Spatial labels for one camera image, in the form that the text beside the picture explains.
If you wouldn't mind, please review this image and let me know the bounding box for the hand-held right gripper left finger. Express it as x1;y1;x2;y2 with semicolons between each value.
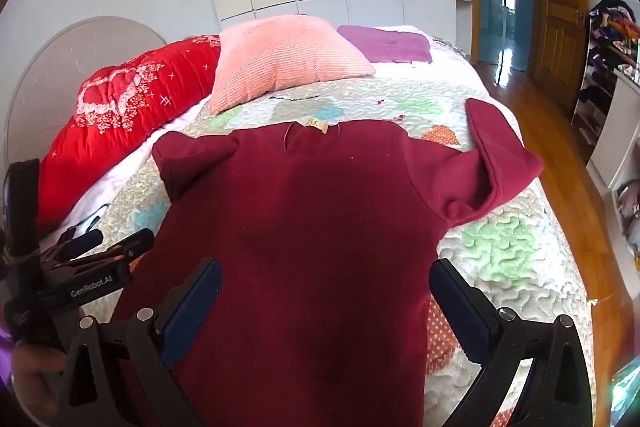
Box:
52;257;223;427

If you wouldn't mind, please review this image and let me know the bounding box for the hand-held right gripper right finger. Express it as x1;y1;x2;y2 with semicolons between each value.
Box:
429;258;593;427

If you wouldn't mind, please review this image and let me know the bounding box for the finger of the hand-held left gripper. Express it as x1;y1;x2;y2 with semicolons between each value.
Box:
52;228;104;264
50;228;156;276

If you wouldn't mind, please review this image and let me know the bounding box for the dark red sweater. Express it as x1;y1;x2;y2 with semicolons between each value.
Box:
112;98;545;427

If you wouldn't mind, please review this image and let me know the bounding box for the person's left forearm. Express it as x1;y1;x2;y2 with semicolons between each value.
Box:
0;327;16;390

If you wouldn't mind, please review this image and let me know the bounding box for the shelf rack with clothes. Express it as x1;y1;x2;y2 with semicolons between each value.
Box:
571;0;640;148

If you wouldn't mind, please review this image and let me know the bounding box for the person's left hand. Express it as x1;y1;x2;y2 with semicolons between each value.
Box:
12;342;64;408

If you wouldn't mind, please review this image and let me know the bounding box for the patchwork quilted bedspread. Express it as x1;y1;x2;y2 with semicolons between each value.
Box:
80;24;621;427

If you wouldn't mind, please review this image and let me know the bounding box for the white bed sheet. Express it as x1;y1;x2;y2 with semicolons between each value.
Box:
40;99;213;250

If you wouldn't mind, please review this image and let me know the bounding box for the red floral quilt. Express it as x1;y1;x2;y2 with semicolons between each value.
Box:
37;34;222;233

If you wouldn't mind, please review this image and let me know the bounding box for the round grey headboard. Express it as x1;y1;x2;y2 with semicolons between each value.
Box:
5;17;168;170

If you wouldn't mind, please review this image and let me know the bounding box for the white desk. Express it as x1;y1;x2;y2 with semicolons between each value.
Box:
587;69;640;192

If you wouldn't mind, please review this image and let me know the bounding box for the pink ribbed pillow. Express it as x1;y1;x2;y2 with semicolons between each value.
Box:
209;14;377;115

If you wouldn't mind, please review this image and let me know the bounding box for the purple cloth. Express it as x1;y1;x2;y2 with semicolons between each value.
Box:
336;25;433;65

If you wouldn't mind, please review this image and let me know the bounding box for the wooden door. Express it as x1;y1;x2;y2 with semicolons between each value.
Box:
532;0;592;112

